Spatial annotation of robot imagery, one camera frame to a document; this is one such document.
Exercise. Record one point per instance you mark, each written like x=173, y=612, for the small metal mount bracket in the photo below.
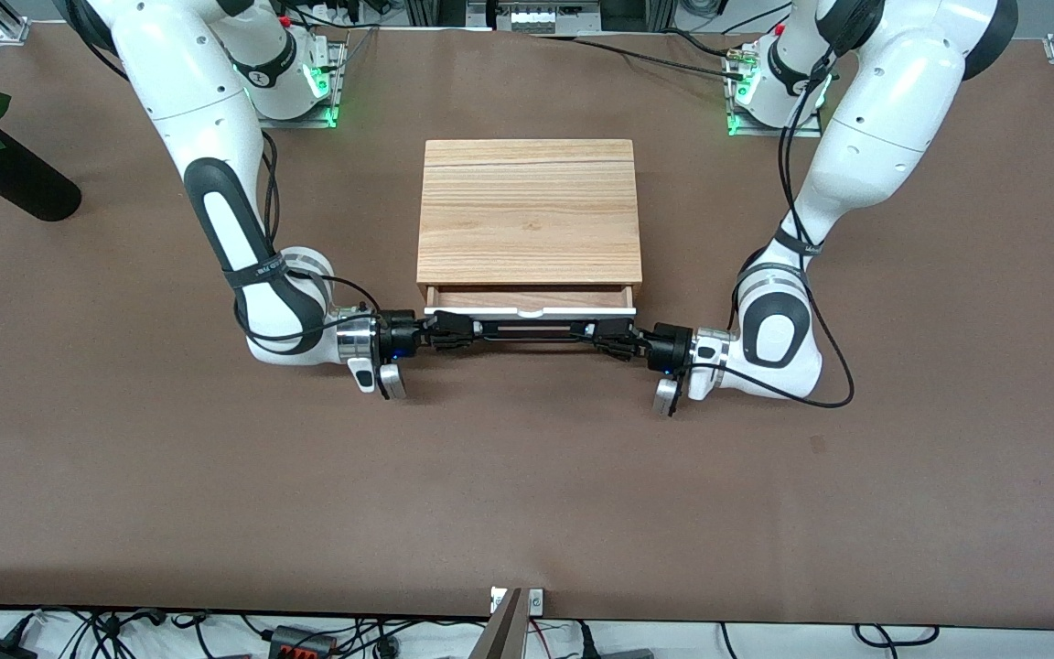
x=536, y=600

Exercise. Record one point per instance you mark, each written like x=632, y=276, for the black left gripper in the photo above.
x=671, y=346

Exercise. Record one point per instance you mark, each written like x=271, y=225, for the black adapter with orange clips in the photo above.
x=303, y=643

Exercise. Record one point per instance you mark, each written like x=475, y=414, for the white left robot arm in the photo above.
x=875, y=137

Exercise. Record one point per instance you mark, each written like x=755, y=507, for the white power strip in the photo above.
x=532, y=18

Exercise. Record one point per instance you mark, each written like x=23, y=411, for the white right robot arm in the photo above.
x=216, y=183

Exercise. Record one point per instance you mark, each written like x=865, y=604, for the black ribbed cylinder vase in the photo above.
x=19, y=183

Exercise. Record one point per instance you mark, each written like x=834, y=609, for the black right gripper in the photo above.
x=396, y=335

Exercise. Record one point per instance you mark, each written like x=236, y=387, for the light wooden drawer cabinet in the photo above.
x=527, y=210

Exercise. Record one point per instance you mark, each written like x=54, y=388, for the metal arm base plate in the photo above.
x=815, y=128
x=337, y=91

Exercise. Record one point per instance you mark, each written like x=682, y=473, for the grey camera mount pole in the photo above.
x=501, y=631

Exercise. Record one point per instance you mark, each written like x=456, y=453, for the black power adapter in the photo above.
x=1, y=651

